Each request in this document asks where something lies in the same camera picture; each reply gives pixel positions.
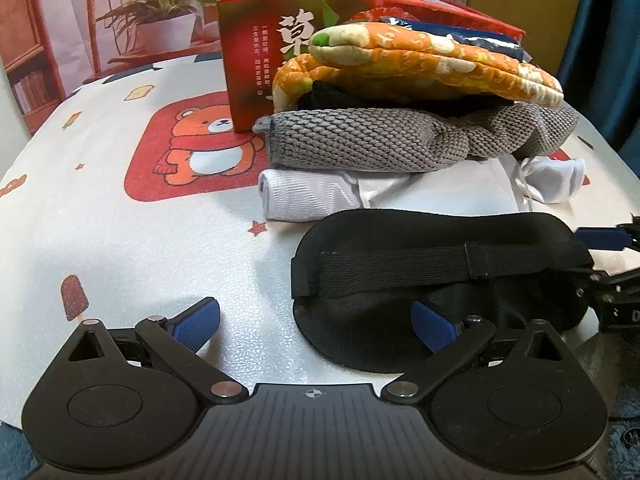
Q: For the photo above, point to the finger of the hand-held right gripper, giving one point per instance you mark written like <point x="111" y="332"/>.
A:
<point x="600" y="238"/>
<point x="617" y="278"/>

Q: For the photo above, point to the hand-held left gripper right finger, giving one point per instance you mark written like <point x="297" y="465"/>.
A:
<point x="432" y="327"/>

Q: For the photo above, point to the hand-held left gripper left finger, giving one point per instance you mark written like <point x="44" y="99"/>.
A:
<point x="200" y="322"/>

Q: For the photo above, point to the black eye mask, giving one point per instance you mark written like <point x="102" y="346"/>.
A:
<point x="375" y="310"/>

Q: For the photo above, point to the white cloth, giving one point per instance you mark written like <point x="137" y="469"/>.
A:
<point x="310" y="192"/>

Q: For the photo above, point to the red cardboard box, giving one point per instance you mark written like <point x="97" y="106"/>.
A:
<point x="250" y="35"/>

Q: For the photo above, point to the bear print table cover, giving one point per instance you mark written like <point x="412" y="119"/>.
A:
<point x="125" y="240"/>

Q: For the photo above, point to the blue curtain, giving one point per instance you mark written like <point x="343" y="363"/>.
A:
<point x="610" y="60"/>

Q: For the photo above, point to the grey knit cloth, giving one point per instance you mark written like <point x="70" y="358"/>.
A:
<point x="375" y="135"/>

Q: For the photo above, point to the dark blue shiny pouch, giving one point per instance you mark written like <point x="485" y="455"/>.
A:
<point x="475" y="40"/>

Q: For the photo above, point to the black cloth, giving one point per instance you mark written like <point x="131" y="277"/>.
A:
<point x="325" y="95"/>

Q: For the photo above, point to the orange floral oven mitt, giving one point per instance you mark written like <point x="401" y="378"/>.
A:
<point x="400" y="55"/>

